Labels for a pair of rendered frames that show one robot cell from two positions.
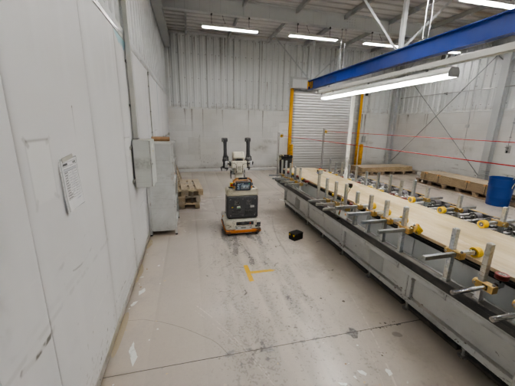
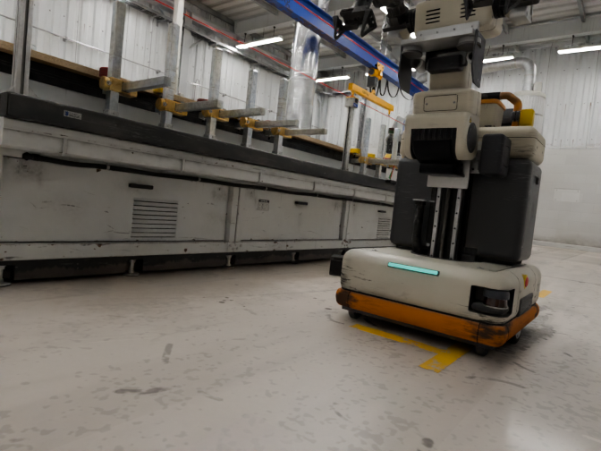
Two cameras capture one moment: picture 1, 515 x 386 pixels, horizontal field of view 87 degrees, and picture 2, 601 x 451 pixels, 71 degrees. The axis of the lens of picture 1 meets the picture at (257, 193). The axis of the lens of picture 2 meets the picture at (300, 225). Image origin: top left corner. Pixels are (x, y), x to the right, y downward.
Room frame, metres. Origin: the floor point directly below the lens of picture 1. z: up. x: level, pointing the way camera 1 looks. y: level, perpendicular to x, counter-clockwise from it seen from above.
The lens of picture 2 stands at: (6.22, 1.30, 0.44)
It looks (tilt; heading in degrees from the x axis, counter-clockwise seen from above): 3 degrees down; 232
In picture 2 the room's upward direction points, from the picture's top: 6 degrees clockwise
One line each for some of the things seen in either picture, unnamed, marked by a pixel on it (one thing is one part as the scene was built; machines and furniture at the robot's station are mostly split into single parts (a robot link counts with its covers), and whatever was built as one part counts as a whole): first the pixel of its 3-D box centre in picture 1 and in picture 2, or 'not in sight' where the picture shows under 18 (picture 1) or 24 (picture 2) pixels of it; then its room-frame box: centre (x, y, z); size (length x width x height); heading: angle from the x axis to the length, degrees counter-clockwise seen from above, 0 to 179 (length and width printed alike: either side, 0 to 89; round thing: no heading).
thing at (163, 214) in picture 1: (163, 185); not in sight; (4.73, 1.69, 0.78); 0.90 x 0.45 x 1.55; 14
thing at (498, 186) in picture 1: (500, 191); not in sight; (6.64, -6.11, 0.36); 0.59 x 0.57 x 0.73; 104
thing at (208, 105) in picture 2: not in sight; (187, 107); (5.49, -0.51, 0.80); 0.43 x 0.03 x 0.04; 104
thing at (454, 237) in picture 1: (451, 256); not in sight; (1.92, -1.50, 0.90); 0.04 x 0.04 x 0.48; 14
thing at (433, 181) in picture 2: not in sight; (460, 153); (4.81, 0.40, 0.68); 0.28 x 0.27 x 0.25; 104
